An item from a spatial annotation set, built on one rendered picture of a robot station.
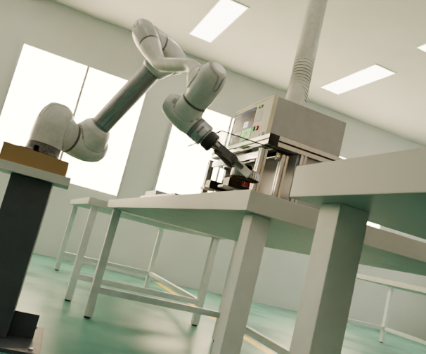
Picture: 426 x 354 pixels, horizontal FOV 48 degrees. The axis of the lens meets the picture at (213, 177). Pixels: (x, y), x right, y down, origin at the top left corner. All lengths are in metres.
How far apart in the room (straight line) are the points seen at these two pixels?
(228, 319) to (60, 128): 1.45
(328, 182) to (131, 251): 6.25
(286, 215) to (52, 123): 1.45
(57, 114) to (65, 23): 4.85
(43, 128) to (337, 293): 1.84
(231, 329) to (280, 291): 6.58
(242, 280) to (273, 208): 0.18
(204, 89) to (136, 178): 5.16
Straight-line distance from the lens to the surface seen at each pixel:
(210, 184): 2.33
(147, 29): 2.22
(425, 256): 1.39
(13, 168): 2.22
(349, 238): 0.70
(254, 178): 1.76
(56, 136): 2.33
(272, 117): 2.14
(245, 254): 1.14
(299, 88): 3.76
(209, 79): 1.73
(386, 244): 1.31
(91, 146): 2.43
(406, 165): 0.55
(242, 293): 1.15
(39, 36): 7.06
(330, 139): 2.28
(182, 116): 1.80
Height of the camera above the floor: 0.59
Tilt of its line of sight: 8 degrees up
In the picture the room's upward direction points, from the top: 14 degrees clockwise
